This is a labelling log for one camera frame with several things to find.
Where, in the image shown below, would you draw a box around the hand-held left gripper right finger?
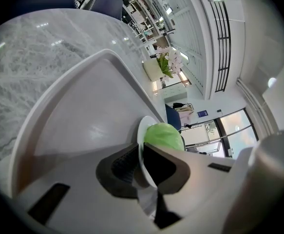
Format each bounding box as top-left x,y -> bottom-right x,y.
144,143 -> 253,234

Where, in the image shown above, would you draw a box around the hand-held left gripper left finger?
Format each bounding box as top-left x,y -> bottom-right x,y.
11,142 -> 157,234

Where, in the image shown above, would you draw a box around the green cabbage head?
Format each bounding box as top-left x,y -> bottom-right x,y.
143,122 -> 186,152

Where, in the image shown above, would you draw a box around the white round plate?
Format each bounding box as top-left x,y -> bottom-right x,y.
136,115 -> 168,189

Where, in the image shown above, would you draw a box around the grey rectangular tray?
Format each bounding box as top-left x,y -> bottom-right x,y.
9,49 -> 167,199

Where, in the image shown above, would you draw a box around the coat rack with clothes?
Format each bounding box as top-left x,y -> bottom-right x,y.
171,102 -> 196,122

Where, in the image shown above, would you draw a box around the white locker cabinet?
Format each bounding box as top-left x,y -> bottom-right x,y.
163,84 -> 189,100

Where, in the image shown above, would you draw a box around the pink flowers in white pot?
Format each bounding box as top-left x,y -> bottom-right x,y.
142,46 -> 184,83

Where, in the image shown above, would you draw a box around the black mezzanine railing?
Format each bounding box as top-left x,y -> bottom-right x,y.
206,0 -> 232,93

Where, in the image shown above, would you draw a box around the grey marble table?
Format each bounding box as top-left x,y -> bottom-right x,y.
0,8 -> 162,180

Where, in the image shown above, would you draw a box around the white shelving unit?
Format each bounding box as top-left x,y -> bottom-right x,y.
121,0 -> 177,44

